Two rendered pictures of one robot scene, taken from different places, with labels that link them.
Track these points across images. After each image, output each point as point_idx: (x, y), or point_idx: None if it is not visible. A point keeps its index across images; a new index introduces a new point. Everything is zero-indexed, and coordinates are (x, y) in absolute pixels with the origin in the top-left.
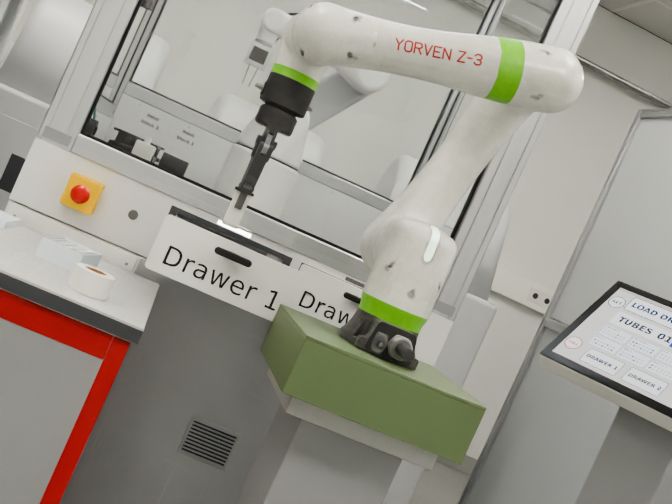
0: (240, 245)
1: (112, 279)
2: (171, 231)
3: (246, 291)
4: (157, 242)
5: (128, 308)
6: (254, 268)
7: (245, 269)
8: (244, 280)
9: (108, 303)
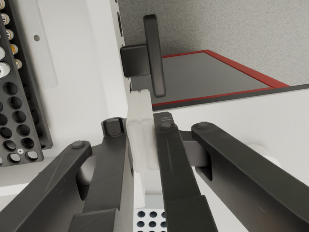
0: (111, 60)
1: (268, 156)
2: (142, 177)
3: (116, 4)
4: (143, 175)
5: (241, 122)
6: (113, 6)
7: (117, 24)
8: (117, 16)
9: (261, 138)
